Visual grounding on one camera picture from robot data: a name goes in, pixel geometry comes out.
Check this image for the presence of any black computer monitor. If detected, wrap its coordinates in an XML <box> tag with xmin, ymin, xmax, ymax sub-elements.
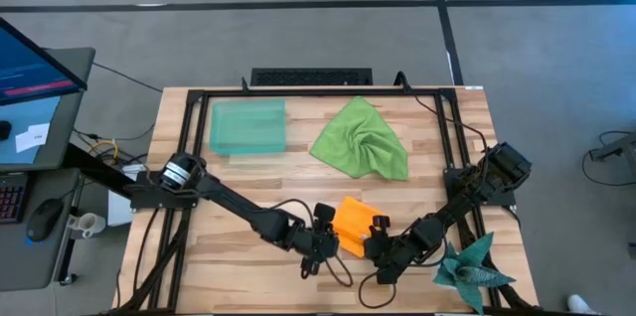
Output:
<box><xmin>0</xmin><ymin>17</ymin><xmax>88</xmax><ymax>107</ymax></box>

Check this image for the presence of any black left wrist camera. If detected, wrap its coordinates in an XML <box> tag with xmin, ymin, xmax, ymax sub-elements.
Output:
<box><xmin>313</xmin><ymin>202</ymin><xmax>337</xmax><ymax>223</ymax></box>

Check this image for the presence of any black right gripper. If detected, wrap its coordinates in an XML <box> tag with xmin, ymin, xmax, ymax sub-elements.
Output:
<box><xmin>365</xmin><ymin>215</ymin><xmax>414</xmax><ymax>272</ymax></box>

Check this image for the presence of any orange microfiber towel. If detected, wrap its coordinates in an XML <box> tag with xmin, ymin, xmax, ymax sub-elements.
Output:
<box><xmin>331</xmin><ymin>196</ymin><xmax>385</xmax><ymax>259</ymax></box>

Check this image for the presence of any grey computer desk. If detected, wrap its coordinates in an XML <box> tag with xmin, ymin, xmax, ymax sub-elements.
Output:
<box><xmin>0</xmin><ymin>47</ymin><xmax>96</xmax><ymax>292</ymax></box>

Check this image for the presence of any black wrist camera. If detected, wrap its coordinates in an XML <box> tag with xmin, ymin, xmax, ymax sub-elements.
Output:
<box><xmin>313</xmin><ymin>202</ymin><xmax>337</xmax><ymax>223</ymax></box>
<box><xmin>377</xmin><ymin>265</ymin><xmax>398</xmax><ymax>286</ymax></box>

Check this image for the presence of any black backlit keyboard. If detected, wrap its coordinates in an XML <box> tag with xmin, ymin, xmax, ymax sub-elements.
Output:
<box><xmin>0</xmin><ymin>172</ymin><xmax>29</xmax><ymax>225</ymax></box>

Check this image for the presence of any teal translucent plastic basket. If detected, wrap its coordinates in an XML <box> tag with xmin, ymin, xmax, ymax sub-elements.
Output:
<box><xmin>208</xmin><ymin>98</ymin><xmax>288</xmax><ymax>156</ymax></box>

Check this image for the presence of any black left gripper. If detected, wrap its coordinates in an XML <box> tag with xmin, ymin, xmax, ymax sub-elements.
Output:
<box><xmin>292</xmin><ymin>224</ymin><xmax>342</xmax><ymax>280</ymax></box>

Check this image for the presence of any black aluminium table frame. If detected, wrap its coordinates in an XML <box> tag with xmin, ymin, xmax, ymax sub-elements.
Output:
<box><xmin>116</xmin><ymin>85</ymin><xmax>541</xmax><ymax>315</ymax></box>

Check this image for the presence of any white rectangular box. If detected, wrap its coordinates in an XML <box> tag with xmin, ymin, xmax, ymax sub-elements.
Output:
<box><xmin>107</xmin><ymin>164</ymin><xmax>145</xmax><ymax>228</ymax></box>

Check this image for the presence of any black slanted desk bar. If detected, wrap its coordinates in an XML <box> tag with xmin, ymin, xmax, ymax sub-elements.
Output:
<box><xmin>63</xmin><ymin>142</ymin><xmax>134</xmax><ymax>199</ymax></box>

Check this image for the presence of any black equipment stand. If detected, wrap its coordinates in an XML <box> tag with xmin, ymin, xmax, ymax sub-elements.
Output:
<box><xmin>590</xmin><ymin>132</ymin><xmax>636</xmax><ymax>163</ymax></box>

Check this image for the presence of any green microfiber towel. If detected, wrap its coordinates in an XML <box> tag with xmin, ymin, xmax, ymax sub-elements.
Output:
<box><xmin>309</xmin><ymin>95</ymin><xmax>409</xmax><ymax>181</ymax></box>

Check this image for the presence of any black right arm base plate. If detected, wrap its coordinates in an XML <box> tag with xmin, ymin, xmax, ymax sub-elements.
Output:
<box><xmin>443</xmin><ymin>166</ymin><xmax>518</xmax><ymax>208</ymax></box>

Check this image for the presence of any thin black floor cable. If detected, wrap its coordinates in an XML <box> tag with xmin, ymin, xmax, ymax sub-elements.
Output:
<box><xmin>91</xmin><ymin>61</ymin><xmax>163</xmax><ymax>93</ymax></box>

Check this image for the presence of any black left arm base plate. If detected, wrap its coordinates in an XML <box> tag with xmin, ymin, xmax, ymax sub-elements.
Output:
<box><xmin>129</xmin><ymin>176</ymin><xmax>200</xmax><ymax>211</ymax></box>

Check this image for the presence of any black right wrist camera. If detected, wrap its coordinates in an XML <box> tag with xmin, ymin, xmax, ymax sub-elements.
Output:
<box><xmin>377</xmin><ymin>265</ymin><xmax>398</xmax><ymax>286</ymax></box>

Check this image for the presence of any black right camera cable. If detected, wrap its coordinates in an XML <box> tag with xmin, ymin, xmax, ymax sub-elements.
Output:
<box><xmin>358</xmin><ymin>270</ymin><xmax>398</xmax><ymax>310</ymax></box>

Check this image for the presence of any teal fabric artificial plant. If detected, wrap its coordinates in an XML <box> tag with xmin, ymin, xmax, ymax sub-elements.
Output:
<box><xmin>431</xmin><ymin>231</ymin><xmax>517</xmax><ymax>316</ymax></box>

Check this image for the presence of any yellow coiled wire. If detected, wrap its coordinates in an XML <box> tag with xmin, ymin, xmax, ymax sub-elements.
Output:
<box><xmin>87</xmin><ymin>139</ymin><xmax>120</xmax><ymax>166</ymax></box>

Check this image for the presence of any pale blue desk pad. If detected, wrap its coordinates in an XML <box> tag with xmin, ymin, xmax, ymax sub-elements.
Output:
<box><xmin>0</xmin><ymin>96</ymin><xmax>62</xmax><ymax>166</ymax></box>

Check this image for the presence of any black computer mouse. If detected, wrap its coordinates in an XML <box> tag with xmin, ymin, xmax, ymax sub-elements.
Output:
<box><xmin>26</xmin><ymin>198</ymin><xmax>65</xmax><ymax>243</ymax></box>

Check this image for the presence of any person's foot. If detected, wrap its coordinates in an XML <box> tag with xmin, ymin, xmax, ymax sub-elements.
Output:
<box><xmin>566</xmin><ymin>294</ymin><xmax>602</xmax><ymax>316</ymax></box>

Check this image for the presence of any white paper note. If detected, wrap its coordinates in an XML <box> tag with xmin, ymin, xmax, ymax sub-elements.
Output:
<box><xmin>14</xmin><ymin>122</ymin><xmax>51</xmax><ymax>154</ymax></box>

